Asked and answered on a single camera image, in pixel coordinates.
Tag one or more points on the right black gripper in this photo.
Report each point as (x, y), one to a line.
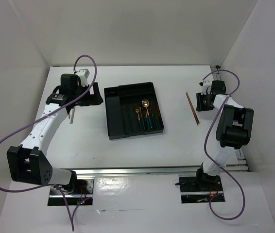
(199, 106)

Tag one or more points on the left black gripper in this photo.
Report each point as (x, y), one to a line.
(92, 99)

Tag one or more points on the gold fork green handle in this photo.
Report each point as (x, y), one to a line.
(137, 110)

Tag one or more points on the gold spoon green handle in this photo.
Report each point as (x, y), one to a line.
(148, 121)
(145, 104)

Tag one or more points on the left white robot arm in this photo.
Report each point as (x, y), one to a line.
(28, 162)

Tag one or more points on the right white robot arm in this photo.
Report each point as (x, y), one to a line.
(209, 172)

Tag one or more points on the black cutlery organizer tray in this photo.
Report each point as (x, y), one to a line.
(120, 104)

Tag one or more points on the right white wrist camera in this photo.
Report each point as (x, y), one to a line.
(206, 87)

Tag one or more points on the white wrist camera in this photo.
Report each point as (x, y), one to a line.
(83, 74)
(206, 87)

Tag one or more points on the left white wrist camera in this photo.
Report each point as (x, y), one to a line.
(83, 74)

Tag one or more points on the aluminium front rail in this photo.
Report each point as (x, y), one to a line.
(125, 171)

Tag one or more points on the aluminium rail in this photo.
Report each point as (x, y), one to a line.
(125, 171)
(234, 123)

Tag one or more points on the aluminium right side rail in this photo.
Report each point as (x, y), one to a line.
(234, 123)

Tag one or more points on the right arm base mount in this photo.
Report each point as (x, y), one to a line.
(193, 192)

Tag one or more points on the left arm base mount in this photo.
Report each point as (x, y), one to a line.
(81, 194)

